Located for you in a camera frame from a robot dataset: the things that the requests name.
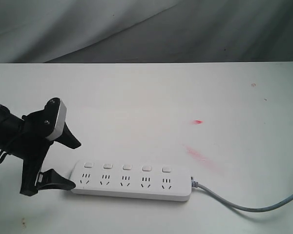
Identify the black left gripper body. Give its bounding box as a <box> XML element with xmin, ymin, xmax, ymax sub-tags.
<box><xmin>20</xmin><ymin>110</ymin><xmax>53</xmax><ymax>196</ymax></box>

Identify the white five-outlet power strip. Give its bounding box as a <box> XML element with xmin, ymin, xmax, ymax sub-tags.
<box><xmin>70</xmin><ymin>159</ymin><xmax>192</xmax><ymax>202</ymax></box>

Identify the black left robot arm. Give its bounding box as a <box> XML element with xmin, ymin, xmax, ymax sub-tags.
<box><xmin>0</xmin><ymin>97</ymin><xmax>81</xmax><ymax>196</ymax></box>

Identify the grey wrinkled backdrop cloth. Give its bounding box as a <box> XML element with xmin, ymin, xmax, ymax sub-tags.
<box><xmin>0</xmin><ymin>0</ymin><xmax>293</xmax><ymax>63</ymax></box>

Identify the left wrist camera white-faced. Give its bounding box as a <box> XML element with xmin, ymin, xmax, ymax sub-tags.
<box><xmin>42</xmin><ymin>97</ymin><xmax>67</xmax><ymax>141</ymax></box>

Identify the grey power cable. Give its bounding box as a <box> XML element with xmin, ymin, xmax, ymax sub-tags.
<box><xmin>190</xmin><ymin>175</ymin><xmax>293</xmax><ymax>213</ymax></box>

